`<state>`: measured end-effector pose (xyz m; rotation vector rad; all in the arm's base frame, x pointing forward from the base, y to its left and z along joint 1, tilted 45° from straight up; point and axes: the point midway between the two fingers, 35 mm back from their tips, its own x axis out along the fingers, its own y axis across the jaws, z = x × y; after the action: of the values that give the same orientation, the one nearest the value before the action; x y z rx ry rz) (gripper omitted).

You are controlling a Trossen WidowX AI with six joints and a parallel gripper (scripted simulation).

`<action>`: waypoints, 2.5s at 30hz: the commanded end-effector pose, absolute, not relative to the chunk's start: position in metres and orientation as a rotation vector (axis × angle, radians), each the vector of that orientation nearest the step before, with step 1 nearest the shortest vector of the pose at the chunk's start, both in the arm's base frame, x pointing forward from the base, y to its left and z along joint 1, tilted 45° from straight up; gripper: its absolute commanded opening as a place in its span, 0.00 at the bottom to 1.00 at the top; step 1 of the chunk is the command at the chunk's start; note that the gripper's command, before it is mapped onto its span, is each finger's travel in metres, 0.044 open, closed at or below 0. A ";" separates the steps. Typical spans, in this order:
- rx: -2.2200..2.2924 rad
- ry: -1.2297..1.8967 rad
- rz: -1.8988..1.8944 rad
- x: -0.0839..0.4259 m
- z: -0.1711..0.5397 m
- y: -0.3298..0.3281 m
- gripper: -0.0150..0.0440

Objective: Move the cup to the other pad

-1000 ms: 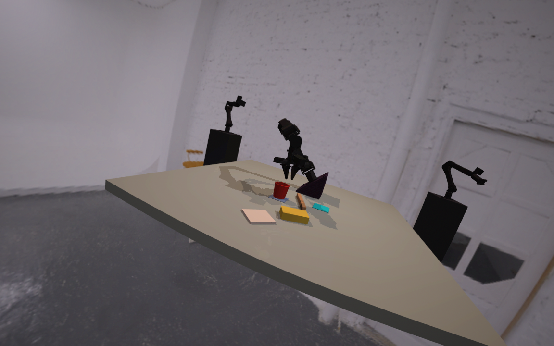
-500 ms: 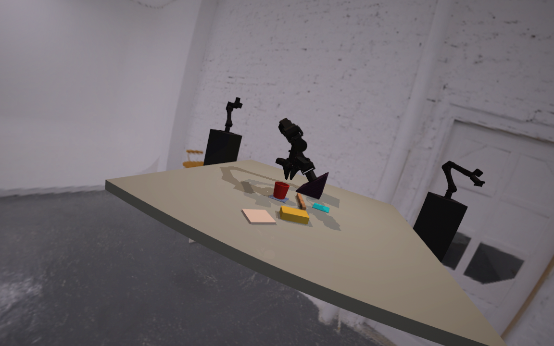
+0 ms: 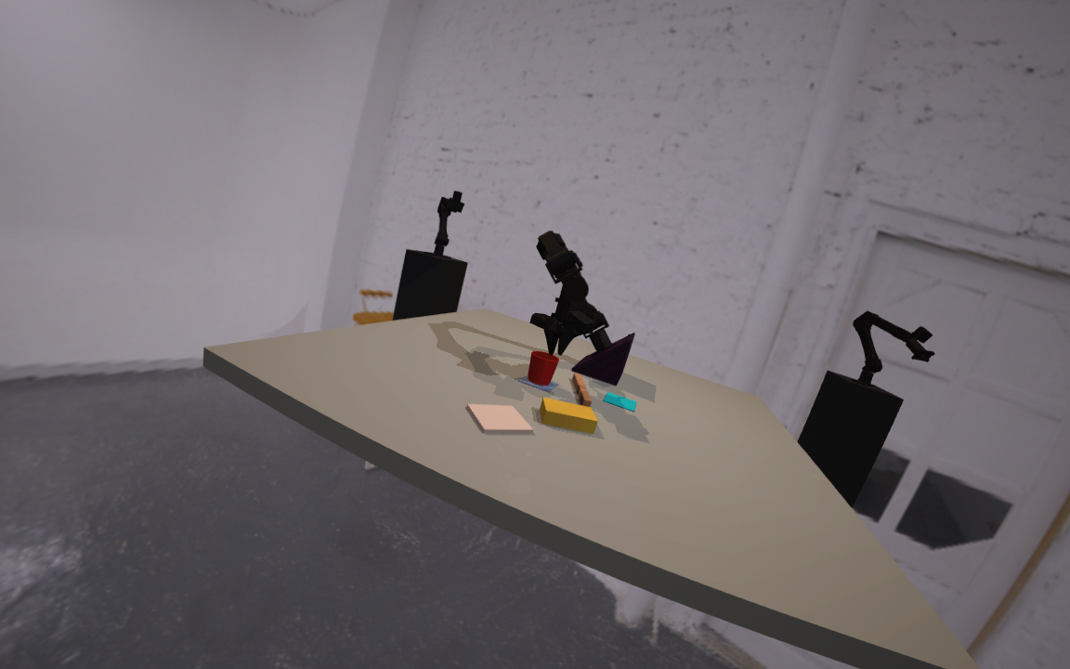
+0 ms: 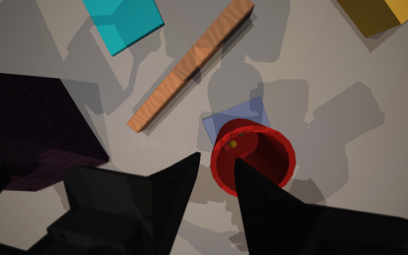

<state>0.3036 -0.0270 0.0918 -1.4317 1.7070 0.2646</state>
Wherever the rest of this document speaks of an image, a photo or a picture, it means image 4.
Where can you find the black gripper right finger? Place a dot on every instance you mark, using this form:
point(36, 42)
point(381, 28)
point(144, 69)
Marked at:
point(277, 223)

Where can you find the long wooden bar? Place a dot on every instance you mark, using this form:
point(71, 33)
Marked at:
point(210, 42)

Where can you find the yellow marble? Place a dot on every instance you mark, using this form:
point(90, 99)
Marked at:
point(233, 144)

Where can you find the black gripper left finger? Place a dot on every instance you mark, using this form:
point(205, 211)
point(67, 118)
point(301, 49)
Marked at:
point(158, 201)

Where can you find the dark red cup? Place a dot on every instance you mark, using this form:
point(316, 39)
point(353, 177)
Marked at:
point(263, 148)

